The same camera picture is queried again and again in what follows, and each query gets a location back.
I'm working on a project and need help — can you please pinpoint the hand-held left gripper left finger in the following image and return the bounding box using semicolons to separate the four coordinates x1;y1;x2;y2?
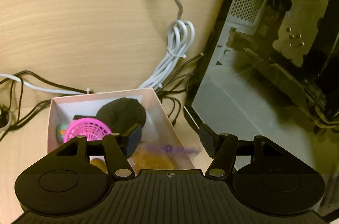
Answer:
54;123;143;178

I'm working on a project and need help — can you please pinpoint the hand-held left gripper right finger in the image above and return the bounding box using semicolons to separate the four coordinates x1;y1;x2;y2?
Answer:
199;123;287;178

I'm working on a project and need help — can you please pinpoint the clear pastry snack packet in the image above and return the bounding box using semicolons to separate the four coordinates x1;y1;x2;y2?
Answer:
131;143;203;170

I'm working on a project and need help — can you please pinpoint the pink cardboard box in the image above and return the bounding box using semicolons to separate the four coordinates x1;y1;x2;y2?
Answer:
47;88;196;170

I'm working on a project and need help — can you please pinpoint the pink plastic mesh basket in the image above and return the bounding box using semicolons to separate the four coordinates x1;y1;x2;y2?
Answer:
63;118;112;144

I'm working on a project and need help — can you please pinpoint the black rounded object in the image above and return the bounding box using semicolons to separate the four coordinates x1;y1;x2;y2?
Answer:
73;97;147;134

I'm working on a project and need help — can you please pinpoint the small yellow object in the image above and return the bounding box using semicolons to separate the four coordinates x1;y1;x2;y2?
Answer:
90;158;107;173

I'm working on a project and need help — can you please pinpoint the small colourful ball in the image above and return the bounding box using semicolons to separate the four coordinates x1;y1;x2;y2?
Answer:
56;123;70;142

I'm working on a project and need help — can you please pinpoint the computer case with glass side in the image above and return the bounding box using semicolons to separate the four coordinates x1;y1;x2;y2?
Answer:
183;0;339;224

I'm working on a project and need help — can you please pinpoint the black cable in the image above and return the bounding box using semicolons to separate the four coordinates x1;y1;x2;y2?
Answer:
0;70;89;142
155;53;206;125

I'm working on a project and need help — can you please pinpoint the white cable bundle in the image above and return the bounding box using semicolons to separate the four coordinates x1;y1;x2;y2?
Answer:
138;0;196;90

